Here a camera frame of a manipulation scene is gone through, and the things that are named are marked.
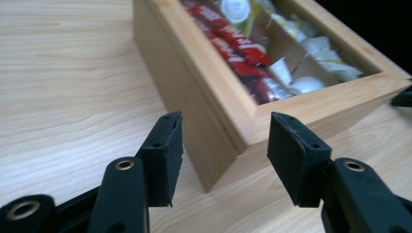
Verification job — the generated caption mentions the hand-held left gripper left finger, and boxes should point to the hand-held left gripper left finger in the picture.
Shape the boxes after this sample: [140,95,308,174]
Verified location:
[135,111,185,209]

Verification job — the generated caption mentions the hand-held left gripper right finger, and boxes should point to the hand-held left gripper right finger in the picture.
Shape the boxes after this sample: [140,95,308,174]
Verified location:
[266,111,333,209]

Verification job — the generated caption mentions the wooden tea box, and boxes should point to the wooden tea box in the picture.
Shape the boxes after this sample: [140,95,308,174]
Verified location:
[132,0,412,194]

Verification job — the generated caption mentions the small white creamer cup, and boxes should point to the small white creamer cup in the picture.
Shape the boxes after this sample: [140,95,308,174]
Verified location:
[268,56,294,87]
[287,76,326,96]

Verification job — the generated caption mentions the pile of white sachets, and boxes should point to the pile of white sachets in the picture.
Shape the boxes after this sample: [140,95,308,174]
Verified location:
[303,34,364,83]

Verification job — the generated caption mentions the pile of red stick sachets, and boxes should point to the pile of red stick sachets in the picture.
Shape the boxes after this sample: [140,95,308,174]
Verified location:
[182,0,294,106]

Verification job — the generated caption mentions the yellow tea bags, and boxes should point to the yellow tea bags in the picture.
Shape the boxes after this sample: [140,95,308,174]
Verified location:
[271,13,313,43]

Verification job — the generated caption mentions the yellow lidded cup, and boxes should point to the yellow lidded cup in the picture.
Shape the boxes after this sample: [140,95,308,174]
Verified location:
[241,6,262,38]

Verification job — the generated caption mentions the white round lidded cup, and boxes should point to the white round lidded cup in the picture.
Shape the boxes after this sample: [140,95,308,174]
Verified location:
[220,0,253,24]

